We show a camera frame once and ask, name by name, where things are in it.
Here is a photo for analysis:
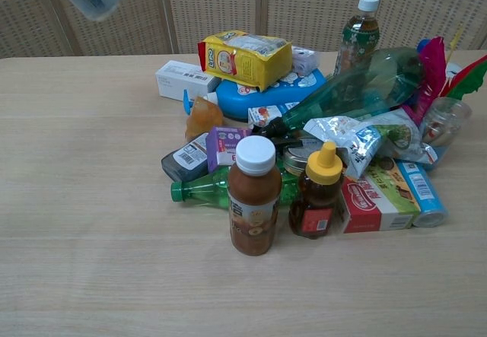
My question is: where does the white cardboard box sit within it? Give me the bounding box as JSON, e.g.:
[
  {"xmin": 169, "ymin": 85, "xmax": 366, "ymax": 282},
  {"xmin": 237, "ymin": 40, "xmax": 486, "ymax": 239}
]
[{"xmin": 154, "ymin": 59, "xmax": 222, "ymax": 103}]

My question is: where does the woven wicker folding screen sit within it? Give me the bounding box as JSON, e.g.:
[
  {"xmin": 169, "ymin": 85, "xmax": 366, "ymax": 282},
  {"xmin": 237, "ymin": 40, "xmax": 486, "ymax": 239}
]
[{"xmin": 0, "ymin": 0, "xmax": 487, "ymax": 60}]

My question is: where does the yellow snack box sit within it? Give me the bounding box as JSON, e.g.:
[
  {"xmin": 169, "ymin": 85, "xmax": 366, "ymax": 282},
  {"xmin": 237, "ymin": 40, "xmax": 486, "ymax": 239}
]
[{"xmin": 197, "ymin": 29, "xmax": 294, "ymax": 93}]

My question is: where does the dark bottle with barcode label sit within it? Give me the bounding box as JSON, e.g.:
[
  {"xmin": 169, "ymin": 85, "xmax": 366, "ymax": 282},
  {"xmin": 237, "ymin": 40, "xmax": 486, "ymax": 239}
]
[{"xmin": 160, "ymin": 132, "xmax": 211, "ymax": 183}]

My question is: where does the small purple box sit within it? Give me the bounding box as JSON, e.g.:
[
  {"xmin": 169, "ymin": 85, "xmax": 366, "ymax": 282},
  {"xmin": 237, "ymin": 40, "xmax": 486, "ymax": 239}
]
[{"xmin": 205, "ymin": 126, "xmax": 253, "ymax": 173}]

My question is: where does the blue pump lotion bottle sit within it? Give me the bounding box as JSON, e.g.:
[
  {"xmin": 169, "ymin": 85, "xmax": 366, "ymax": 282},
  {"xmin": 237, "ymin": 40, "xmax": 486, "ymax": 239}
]
[{"xmin": 183, "ymin": 68, "xmax": 328, "ymax": 122}]

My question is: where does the small green plastic bottle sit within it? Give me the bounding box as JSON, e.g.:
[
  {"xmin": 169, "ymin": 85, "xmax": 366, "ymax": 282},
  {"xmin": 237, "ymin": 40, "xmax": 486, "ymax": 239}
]
[{"xmin": 170, "ymin": 161, "xmax": 302, "ymax": 211}]

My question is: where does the white squeeze tube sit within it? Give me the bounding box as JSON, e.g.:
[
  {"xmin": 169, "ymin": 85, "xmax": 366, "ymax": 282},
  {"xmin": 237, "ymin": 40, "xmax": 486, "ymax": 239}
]
[{"xmin": 247, "ymin": 101, "xmax": 302, "ymax": 129}]

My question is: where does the small lavender box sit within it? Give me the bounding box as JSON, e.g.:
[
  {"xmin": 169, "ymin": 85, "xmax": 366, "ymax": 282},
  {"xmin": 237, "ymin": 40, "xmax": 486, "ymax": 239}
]
[{"xmin": 290, "ymin": 46, "xmax": 320, "ymax": 77}]

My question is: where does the brown drink bottle white cap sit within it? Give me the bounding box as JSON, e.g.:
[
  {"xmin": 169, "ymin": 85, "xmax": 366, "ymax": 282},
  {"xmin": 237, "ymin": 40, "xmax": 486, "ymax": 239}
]
[{"xmin": 227, "ymin": 135, "xmax": 284, "ymax": 257}]

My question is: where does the glass jar with metal lid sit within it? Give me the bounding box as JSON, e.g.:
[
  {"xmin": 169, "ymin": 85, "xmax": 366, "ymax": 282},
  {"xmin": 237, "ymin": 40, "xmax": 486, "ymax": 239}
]
[{"xmin": 282, "ymin": 141, "xmax": 325, "ymax": 176}]

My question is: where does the tea bottle with white cap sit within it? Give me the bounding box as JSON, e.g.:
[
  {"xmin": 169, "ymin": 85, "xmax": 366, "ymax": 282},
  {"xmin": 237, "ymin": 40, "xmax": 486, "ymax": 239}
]
[{"xmin": 333, "ymin": 0, "xmax": 382, "ymax": 78}]

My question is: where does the large green plastic bottle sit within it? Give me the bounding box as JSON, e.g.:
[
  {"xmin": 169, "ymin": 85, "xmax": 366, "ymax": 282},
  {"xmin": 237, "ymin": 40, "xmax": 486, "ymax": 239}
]
[{"xmin": 252, "ymin": 46, "xmax": 425, "ymax": 141}]

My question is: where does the honey bottle with yellow cap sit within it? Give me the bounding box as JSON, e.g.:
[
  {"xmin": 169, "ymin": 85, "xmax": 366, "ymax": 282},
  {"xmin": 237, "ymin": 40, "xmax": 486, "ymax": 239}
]
[{"xmin": 288, "ymin": 140, "xmax": 345, "ymax": 240}]

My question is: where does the silver foil snack bag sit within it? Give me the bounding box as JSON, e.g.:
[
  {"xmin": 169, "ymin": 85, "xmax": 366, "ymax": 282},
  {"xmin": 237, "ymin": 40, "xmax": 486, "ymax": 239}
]
[{"xmin": 303, "ymin": 108, "xmax": 439, "ymax": 180}]

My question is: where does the red and green cardboard box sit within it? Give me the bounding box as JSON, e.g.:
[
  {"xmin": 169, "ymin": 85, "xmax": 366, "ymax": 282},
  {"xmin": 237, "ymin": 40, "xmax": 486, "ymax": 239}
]
[{"xmin": 339, "ymin": 157, "xmax": 422, "ymax": 234}]

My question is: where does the colourful feather shuttlecock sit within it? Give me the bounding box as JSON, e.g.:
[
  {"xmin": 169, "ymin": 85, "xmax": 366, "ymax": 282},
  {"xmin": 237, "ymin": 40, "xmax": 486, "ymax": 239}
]
[{"xmin": 404, "ymin": 27, "xmax": 487, "ymax": 126}]

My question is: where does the small clear glass jar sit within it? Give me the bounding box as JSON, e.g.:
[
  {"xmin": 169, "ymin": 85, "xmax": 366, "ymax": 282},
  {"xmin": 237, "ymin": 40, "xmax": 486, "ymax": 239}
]
[{"xmin": 419, "ymin": 96, "xmax": 473, "ymax": 148}]

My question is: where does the light blue cylinder pack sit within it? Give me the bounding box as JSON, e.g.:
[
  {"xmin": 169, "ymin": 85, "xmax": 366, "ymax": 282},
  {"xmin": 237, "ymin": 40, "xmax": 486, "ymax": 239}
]
[{"xmin": 395, "ymin": 160, "xmax": 450, "ymax": 229}]

